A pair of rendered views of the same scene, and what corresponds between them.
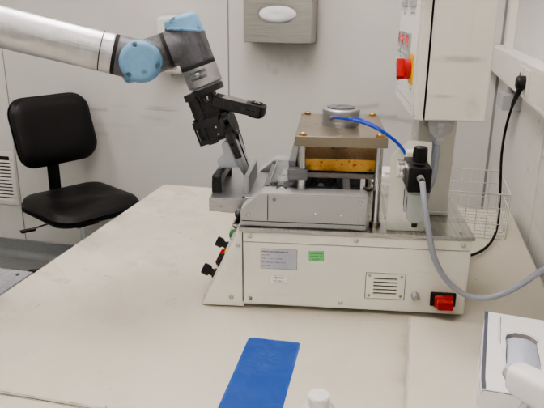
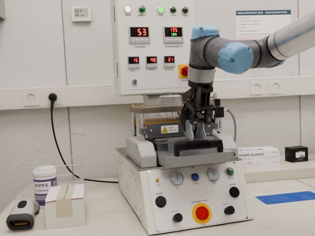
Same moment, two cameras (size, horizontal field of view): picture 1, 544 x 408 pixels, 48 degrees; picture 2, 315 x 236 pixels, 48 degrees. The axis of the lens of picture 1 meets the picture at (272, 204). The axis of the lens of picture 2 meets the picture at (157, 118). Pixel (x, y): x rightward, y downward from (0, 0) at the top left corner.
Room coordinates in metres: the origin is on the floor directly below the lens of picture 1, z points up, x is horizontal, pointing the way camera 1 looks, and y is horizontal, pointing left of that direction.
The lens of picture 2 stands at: (1.79, 1.05, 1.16)
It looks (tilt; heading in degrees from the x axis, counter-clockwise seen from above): 4 degrees down; 249
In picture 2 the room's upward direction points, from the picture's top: 3 degrees counter-clockwise
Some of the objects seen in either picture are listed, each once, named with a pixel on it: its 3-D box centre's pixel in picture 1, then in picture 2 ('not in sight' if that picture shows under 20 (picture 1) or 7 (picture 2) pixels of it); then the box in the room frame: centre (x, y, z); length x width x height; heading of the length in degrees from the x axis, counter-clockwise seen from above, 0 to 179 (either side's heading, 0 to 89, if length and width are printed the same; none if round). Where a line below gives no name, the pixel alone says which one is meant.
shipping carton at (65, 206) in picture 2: not in sight; (66, 204); (1.67, -0.16, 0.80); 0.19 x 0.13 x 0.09; 77
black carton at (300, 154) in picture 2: not in sight; (296, 153); (0.56, -0.32, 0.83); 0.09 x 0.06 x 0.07; 174
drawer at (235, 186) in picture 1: (283, 184); (183, 147); (1.30, -0.03, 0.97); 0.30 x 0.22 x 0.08; 85
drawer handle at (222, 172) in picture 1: (222, 174); (198, 147); (1.31, 0.11, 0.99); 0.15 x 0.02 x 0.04; 175
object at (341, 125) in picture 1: (354, 138); (173, 111); (1.26, -0.17, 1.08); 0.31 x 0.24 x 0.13; 175
